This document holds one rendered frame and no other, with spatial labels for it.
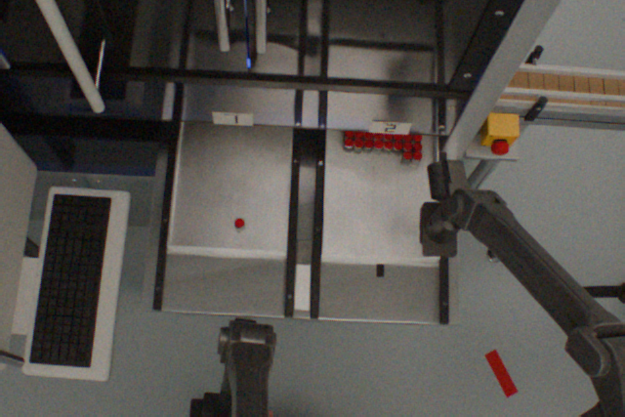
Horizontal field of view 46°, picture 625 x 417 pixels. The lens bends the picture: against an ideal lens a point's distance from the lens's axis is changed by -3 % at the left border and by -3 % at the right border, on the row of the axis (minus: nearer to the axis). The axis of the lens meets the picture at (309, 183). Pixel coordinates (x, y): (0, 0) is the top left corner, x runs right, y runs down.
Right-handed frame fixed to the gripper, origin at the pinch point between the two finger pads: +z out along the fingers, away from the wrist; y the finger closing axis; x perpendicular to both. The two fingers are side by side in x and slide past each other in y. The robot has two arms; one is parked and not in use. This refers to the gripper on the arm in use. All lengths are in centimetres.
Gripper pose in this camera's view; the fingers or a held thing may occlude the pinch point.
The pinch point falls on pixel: (430, 239)
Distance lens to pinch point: 152.9
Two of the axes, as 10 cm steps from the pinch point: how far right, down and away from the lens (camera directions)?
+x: -10.0, -0.6, -0.3
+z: -0.5, 3.0, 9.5
